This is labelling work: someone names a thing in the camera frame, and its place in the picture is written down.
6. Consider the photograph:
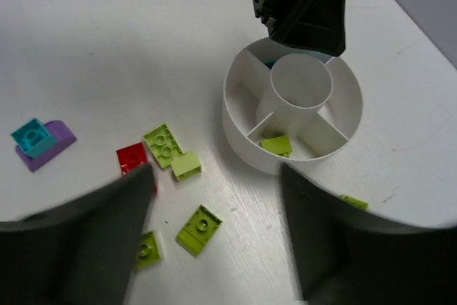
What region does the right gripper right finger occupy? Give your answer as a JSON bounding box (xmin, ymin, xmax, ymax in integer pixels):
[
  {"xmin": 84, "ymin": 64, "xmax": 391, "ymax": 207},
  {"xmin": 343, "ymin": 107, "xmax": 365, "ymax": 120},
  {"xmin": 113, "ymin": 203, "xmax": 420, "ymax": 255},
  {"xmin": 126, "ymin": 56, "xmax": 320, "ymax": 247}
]
[{"xmin": 279, "ymin": 164, "xmax": 456, "ymax": 304}]

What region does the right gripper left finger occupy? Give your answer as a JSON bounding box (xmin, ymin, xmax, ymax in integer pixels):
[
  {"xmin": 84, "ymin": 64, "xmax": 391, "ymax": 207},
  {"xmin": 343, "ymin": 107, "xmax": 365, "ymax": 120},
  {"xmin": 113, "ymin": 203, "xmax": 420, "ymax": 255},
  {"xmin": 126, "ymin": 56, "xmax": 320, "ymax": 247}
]
[{"xmin": 1, "ymin": 163, "xmax": 154, "ymax": 304}]

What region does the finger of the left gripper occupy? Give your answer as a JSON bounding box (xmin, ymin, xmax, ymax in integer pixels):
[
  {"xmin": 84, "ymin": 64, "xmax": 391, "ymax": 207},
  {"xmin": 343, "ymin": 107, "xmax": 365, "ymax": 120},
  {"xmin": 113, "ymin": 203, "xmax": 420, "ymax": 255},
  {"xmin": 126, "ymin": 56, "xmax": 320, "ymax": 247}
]
[{"xmin": 253, "ymin": 0, "xmax": 346, "ymax": 56}]

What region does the green small lego brick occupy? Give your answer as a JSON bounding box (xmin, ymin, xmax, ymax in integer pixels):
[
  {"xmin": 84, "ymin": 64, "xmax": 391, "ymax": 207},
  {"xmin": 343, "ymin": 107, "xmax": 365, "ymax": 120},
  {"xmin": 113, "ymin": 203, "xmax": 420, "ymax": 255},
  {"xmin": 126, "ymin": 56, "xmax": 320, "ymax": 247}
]
[{"xmin": 136, "ymin": 231, "xmax": 162, "ymax": 270}]

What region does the white round divided container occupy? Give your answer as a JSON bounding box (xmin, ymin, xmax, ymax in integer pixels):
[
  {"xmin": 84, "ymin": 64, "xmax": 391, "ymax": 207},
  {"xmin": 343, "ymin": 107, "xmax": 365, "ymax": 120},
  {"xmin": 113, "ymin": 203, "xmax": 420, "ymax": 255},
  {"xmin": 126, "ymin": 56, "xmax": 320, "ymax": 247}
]
[{"xmin": 222, "ymin": 38, "xmax": 363, "ymax": 175}]

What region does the lime lego slope brick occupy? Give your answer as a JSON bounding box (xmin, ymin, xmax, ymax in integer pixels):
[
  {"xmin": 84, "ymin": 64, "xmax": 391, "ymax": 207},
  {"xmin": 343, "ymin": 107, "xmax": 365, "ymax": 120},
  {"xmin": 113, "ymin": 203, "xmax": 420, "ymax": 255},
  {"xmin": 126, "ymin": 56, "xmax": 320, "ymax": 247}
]
[{"xmin": 176, "ymin": 205, "xmax": 223, "ymax": 257}]

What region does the lime lego brick small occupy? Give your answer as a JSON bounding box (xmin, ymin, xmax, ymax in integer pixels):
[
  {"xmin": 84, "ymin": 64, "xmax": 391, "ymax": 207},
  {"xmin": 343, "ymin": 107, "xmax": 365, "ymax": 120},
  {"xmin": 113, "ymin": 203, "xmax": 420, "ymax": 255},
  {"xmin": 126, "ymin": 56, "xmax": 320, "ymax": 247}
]
[{"xmin": 260, "ymin": 136, "xmax": 293, "ymax": 157}]

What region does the lime lego plate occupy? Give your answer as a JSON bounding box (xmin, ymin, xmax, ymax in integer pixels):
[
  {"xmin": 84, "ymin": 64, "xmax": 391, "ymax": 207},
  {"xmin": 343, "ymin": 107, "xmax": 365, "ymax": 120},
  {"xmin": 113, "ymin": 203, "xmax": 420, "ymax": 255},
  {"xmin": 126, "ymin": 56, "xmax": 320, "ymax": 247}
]
[{"xmin": 143, "ymin": 124, "xmax": 184, "ymax": 169}]

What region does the pale green lego brick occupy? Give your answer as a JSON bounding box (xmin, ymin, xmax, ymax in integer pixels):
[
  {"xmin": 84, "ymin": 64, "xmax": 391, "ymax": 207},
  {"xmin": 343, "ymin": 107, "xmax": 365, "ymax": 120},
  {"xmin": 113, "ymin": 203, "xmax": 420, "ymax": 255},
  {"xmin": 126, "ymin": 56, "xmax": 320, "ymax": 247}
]
[{"xmin": 171, "ymin": 151, "xmax": 201, "ymax": 181}]

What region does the red flat lego brick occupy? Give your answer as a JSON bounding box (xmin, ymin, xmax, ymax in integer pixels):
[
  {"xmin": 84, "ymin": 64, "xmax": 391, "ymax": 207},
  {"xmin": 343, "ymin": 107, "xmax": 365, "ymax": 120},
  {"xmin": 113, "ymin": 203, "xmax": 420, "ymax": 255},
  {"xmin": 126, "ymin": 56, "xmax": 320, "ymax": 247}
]
[{"xmin": 116, "ymin": 142, "xmax": 150, "ymax": 176}]

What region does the purple curved lego brick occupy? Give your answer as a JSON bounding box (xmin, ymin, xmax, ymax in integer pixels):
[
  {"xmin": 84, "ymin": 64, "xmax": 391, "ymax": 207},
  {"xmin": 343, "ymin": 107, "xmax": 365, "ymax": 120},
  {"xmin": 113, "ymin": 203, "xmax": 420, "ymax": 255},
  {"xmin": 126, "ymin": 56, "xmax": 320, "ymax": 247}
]
[{"xmin": 15, "ymin": 120, "xmax": 77, "ymax": 172}]

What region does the teal small lego brick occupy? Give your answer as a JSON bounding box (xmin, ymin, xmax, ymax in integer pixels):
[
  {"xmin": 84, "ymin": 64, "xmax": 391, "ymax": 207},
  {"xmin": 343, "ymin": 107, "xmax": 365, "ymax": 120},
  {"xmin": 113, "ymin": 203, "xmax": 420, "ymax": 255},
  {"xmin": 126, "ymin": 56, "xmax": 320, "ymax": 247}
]
[{"xmin": 11, "ymin": 118, "xmax": 57, "ymax": 158}]

